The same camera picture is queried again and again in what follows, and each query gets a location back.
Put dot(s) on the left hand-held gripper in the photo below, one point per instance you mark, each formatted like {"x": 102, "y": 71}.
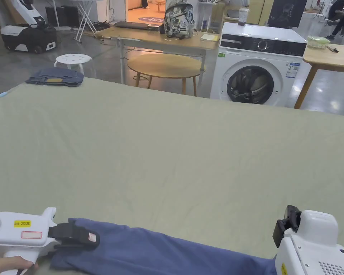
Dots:
{"x": 20, "y": 226}

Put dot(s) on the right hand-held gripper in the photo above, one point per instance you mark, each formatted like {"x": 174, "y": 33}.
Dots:
{"x": 315, "y": 243}

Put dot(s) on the dark blue garment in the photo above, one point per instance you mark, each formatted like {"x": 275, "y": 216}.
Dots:
{"x": 160, "y": 252}

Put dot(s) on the person's left hand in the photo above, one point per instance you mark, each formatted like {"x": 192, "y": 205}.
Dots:
{"x": 3, "y": 266}

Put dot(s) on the bed with pale green sheet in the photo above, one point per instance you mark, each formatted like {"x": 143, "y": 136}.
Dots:
{"x": 172, "y": 157}

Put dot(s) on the small pale blue strip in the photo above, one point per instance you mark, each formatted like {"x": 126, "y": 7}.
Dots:
{"x": 3, "y": 94}

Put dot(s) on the folded blue jeans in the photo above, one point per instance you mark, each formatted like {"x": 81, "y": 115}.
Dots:
{"x": 56, "y": 76}

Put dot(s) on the white washing machine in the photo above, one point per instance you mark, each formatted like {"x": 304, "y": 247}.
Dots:
{"x": 255, "y": 57}

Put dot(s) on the white and black robot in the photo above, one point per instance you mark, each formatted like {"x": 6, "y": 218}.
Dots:
{"x": 28, "y": 35}

